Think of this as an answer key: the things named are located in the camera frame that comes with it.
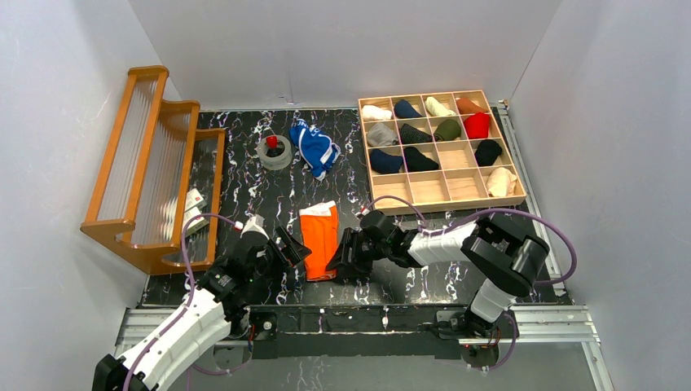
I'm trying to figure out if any orange underwear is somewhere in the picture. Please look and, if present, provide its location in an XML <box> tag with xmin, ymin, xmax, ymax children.
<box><xmin>299</xmin><ymin>200</ymin><xmax>339</xmax><ymax>281</ymax></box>

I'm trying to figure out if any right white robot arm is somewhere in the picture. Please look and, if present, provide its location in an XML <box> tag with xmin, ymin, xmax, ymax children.
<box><xmin>325</xmin><ymin>209</ymin><xmax>550</xmax><ymax>329</ymax></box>

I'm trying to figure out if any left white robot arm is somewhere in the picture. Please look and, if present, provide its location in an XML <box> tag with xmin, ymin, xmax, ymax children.
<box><xmin>92</xmin><ymin>215</ymin><xmax>311</xmax><ymax>390</ymax></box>

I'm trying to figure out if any clear tape roll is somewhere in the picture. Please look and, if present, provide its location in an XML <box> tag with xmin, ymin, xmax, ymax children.
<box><xmin>256</xmin><ymin>134</ymin><xmax>293</xmax><ymax>171</ymax></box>

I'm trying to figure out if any blue underwear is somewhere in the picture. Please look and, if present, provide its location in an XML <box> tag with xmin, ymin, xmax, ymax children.
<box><xmin>289</xmin><ymin>119</ymin><xmax>341</xmax><ymax>181</ymax></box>

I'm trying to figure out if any black rolled cloth middle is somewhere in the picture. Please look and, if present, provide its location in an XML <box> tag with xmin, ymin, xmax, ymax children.
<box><xmin>403</xmin><ymin>147</ymin><xmax>439</xmax><ymax>173</ymax></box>

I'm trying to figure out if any black rolled cloth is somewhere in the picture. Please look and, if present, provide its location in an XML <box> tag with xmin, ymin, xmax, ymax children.
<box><xmin>403</xmin><ymin>147</ymin><xmax>439</xmax><ymax>173</ymax></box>
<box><xmin>474</xmin><ymin>139</ymin><xmax>503</xmax><ymax>167</ymax></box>

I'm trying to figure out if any white box red label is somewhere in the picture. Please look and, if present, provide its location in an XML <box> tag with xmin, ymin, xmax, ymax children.
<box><xmin>184</xmin><ymin>188</ymin><xmax>207</xmax><ymax>213</ymax></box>

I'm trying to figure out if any small red cap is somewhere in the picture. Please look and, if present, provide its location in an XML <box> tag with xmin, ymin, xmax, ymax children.
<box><xmin>266</xmin><ymin>135</ymin><xmax>279</xmax><ymax>149</ymax></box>

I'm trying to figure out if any wooden compartment organizer box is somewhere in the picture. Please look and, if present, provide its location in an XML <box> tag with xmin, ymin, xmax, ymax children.
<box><xmin>358</xmin><ymin>90</ymin><xmax>527</xmax><ymax>214</ymax></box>

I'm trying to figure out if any grey rolled cloth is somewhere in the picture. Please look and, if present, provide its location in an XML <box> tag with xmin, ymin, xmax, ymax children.
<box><xmin>366</xmin><ymin>123</ymin><xmax>399</xmax><ymax>147</ymax></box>

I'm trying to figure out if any dark patterned rolled cloth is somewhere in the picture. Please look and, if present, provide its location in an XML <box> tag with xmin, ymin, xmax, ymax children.
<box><xmin>398</xmin><ymin>124</ymin><xmax>434</xmax><ymax>144</ymax></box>

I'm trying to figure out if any beige rolled cloth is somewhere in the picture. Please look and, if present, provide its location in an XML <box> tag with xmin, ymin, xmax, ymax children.
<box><xmin>486</xmin><ymin>167</ymin><xmax>518</xmax><ymax>197</ymax></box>

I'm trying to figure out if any olive rolled cloth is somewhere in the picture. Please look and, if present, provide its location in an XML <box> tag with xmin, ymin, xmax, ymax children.
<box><xmin>434</xmin><ymin>119</ymin><xmax>462</xmax><ymax>142</ymax></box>

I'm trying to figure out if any white rolled cloth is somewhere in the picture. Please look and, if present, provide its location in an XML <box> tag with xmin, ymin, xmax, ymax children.
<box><xmin>360</xmin><ymin>104</ymin><xmax>393</xmax><ymax>122</ymax></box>

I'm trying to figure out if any navy rolled cloth top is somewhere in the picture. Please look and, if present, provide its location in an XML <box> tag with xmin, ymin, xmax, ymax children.
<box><xmin>394</xmin><ymin>99</ymin><xmax>422</xmax><ymax>119</ymax></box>

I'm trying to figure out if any black rolled cloth right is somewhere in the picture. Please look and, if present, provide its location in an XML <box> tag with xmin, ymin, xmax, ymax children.
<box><xmin>474</xmin><ymin>139</ymin><xmax>503</xmax><ymax>167</ymax></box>

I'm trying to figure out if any wooden acrylic tiered rack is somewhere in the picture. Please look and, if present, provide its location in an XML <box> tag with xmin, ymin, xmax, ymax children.
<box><xmin>80</xmin><ymin>65</ymin><xmax>227</xmax><ymax>275</ymax></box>

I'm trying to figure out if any cream rolled cloth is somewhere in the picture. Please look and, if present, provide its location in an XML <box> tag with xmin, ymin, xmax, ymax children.
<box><xmin>425</xmin><ymin>96</ymin><xmax>456</xmax><ymax>116</ymax></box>

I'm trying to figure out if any red rolled cloth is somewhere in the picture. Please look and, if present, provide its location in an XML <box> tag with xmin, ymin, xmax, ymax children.
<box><xmin>464</xmin><ymin>112</ymin><xmax>491</xmax><ymax>139</ymax></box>

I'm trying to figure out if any rust orange rolled cloth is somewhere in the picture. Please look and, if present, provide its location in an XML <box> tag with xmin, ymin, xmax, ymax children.
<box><xmin>456</xmin><ymin>97</ymin><xmax>487</xmax><ymax>115</ymax></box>

